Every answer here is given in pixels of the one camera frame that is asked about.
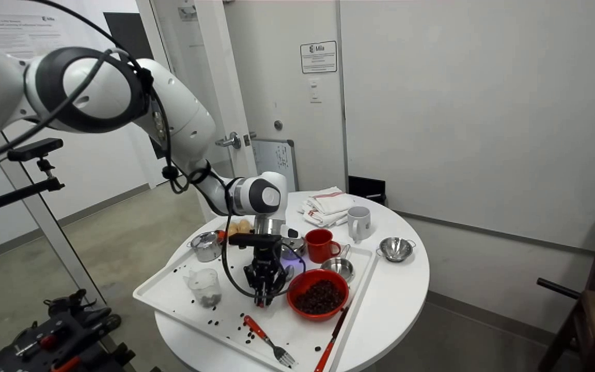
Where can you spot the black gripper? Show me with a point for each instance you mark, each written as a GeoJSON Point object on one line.
{"type": "Point", "coordinates": [265, 274]}

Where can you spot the orange bowl with beans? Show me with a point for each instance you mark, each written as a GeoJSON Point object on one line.
{"type": "Point", "coordinates": [316, 295]}

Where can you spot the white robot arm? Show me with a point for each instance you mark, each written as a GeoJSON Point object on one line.
{"type": "Point", "coordinates": [83, 90]}

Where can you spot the small steel bowl by orange bowl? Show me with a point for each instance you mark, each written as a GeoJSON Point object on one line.
{"type": "Point", "coordinates": [338, 266]}

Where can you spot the small steel bowl on table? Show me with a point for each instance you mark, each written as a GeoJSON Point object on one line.
{"type": "Point", "coordinates": [394, 249]}

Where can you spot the white rectangular tray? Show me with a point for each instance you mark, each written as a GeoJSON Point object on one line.
{"type": "Point", "coordinates": [170, 295]}

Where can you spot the red mug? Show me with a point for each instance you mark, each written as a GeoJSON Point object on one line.
{"type": "Point", "coordinates": [321, 245]}

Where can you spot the small orange lid object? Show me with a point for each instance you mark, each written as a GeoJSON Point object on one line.
{"type": "Point", "coordinates": [221, 236]}

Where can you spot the white red-striped cloth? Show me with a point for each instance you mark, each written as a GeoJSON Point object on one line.
{"type": "Point", "coordinates": [324, 207]}

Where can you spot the grey metal mug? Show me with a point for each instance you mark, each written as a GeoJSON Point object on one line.
{"type": "Point", "coordinates": [357, 225]}

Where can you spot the round white table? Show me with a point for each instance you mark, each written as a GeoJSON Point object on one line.
{"type": "Point", "coordinates": [385, 314]}

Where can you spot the black box on floor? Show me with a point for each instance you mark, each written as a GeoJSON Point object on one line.
{"type": "Point", "coordinates": [368, 189]}

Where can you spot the black tool pile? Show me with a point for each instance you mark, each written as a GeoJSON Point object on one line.
{"type": "Point", "coordinates": [68, 339]}

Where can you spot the dark wooden chair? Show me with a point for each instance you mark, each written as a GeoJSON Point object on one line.
{"type": "Point", "coordinates": [577, 331]}

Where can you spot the orange-handled fork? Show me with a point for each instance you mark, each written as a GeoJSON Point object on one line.
{"type": "Point", "coordinates": [279, 354]}

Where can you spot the orange-handled knife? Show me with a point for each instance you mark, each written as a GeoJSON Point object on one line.
{"type": "Point", "coordinates": [330, 341]}

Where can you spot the silver door handle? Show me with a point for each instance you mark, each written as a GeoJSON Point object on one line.
{"type": "Point", "coordinates": [230, 139]}

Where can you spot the wall sign paper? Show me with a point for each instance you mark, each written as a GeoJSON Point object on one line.
{"type": "Point", "coordinates": [318, 56]}

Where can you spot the black camera on tripod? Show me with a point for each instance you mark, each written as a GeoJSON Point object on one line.
{"type": "Point", "coordinates": [40, 154]}

